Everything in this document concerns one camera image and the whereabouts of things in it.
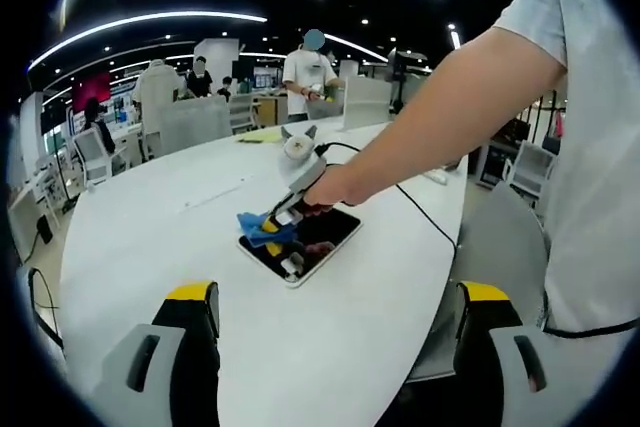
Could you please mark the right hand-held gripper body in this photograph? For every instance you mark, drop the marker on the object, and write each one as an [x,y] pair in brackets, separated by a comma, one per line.
[300,167]

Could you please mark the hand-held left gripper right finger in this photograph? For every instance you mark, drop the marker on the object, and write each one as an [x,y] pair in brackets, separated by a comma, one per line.
[480,362]

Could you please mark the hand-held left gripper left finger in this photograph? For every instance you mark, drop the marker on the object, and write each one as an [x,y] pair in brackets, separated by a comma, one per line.
[195,347]

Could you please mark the blue cleaning cloth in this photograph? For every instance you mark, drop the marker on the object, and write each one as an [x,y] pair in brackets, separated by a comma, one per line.
[250,224]

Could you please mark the person's right hand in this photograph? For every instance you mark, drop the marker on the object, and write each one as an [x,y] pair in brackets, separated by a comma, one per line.
[332,189]

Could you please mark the yellow paper pad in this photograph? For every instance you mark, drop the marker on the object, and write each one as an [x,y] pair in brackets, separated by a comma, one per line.
[262,137]

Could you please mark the white mesh office chair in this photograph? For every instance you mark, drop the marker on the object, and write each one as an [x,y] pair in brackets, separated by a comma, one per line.
[532,167]
[242,112]

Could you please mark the light grey chair back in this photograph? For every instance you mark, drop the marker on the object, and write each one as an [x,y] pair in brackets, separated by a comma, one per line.
[367,102]

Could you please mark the grey mesh chair back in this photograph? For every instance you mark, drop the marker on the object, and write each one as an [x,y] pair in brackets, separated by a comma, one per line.
[195,124]

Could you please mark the grey padded chair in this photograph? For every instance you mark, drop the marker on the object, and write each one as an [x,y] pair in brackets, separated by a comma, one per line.
[500,247]

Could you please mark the small white object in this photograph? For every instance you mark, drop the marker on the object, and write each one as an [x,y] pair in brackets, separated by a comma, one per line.
[436,176]

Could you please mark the red wall screen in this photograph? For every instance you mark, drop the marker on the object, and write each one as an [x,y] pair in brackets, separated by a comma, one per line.
[92,89]

